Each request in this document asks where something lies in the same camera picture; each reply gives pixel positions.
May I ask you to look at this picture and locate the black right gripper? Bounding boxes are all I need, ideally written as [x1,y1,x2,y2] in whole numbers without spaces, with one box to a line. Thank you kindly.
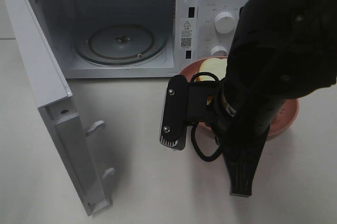
[211,76,276,197]

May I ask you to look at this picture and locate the white microwave oven body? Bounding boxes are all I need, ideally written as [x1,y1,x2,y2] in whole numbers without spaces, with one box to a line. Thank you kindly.
[42,0,248,79]

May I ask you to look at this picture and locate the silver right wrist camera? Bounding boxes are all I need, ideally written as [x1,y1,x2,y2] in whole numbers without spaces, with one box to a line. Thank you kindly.
[160,75,189,151]

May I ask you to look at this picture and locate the lower white timer knob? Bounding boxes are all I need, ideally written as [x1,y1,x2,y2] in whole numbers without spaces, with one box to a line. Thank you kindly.
[210,45,229,57]

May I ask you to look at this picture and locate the upper white power knob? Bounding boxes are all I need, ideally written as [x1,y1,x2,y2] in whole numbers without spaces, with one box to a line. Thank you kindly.
[214,9,236,34]

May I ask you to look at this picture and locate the sandwich with lettuce and cheese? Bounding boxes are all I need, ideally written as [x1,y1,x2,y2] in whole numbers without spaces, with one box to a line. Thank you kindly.
[196,58,227,105]

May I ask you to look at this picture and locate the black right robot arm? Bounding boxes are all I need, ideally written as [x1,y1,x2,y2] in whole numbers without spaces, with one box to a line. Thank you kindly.
[212,0,336,197]

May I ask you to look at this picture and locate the pink round plate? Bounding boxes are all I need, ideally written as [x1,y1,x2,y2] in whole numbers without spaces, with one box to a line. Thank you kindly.
[180,57,299,141]

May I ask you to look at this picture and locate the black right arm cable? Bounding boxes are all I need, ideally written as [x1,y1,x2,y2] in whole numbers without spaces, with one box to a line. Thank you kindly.
[188,72,224,162]

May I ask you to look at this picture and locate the glass microwave turntable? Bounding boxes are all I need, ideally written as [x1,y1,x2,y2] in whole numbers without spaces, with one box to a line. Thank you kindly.
[75,24,169,66]

